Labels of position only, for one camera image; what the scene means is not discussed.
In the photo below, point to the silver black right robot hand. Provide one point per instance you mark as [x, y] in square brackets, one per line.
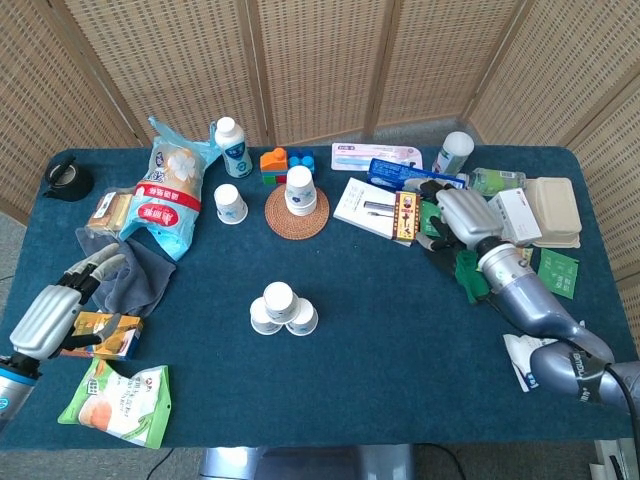
[470, 215]

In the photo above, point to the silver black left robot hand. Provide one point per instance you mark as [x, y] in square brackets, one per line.
[45, 320]

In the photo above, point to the white paper cup blue flower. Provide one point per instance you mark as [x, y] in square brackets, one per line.
[304, 322]
[230, 202]

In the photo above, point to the white paper cup green flower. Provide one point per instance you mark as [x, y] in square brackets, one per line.
[279, 300]

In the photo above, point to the white paper cup dandelion print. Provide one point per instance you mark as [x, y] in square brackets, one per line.
[260, 322]

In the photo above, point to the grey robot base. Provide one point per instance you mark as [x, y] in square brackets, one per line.
[305, 465]

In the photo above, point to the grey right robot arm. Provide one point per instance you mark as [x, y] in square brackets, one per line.
[530, 300]

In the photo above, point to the stack of white paper cups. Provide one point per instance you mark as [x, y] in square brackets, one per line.
[300, 190]

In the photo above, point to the clear bottle green label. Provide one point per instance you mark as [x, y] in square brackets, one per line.
[495, 181]

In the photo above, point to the dark green sachet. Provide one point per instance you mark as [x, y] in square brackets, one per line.
[560, 275]
[427, 217]

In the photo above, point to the white cardboard box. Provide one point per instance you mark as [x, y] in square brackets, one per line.
[520, 215]

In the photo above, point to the green white wipes canister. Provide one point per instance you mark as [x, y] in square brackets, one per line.
[452, 155]

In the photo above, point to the yellow red medicine box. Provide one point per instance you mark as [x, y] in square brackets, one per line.
[406, 217]

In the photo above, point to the black green work glove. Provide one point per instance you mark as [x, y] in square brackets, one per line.
[470, 285]

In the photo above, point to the beige takeaway food container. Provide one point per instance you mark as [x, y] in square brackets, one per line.
[555, 205]

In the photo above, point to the blue toothpaste box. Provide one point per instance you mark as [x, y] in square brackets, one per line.
[390, 172]

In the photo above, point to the white flat pen box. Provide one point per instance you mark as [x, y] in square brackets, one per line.
[365, 205]

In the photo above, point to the grey cloth towel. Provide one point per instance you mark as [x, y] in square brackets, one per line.
[145, 285]

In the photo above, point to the green white snack bag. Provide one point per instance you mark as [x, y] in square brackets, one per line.
[115, 405]

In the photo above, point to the pink toothbrush package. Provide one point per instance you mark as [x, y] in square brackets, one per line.
[360, 155]

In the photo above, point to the plastic wrapped bread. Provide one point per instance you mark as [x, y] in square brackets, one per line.
[112, 212]

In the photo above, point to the black tape roll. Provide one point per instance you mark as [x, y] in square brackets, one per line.
[75, 187]

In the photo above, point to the white salt bag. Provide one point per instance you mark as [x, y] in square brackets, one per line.
[517, 355]

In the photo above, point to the large blue snack bag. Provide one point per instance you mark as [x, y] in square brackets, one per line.
[165, 210]

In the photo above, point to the round woven rattan coaster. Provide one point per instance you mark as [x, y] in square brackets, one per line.
[300, 227]

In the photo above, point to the blue toy brick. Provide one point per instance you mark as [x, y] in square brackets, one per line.
[301, 161]

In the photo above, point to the red toy block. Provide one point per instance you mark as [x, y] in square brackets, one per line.
[281, 179]

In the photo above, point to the orange toy house block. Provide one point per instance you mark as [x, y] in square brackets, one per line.
[274, 161]

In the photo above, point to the green toy block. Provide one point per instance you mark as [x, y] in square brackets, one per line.
[268, 177]

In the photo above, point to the woven bamboo folding screen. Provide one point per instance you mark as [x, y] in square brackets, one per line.
[320, 65]

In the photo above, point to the white milk drink bottle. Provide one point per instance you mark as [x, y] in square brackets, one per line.
[235, 150]

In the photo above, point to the white metal frame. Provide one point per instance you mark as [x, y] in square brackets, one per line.
[607, 465]

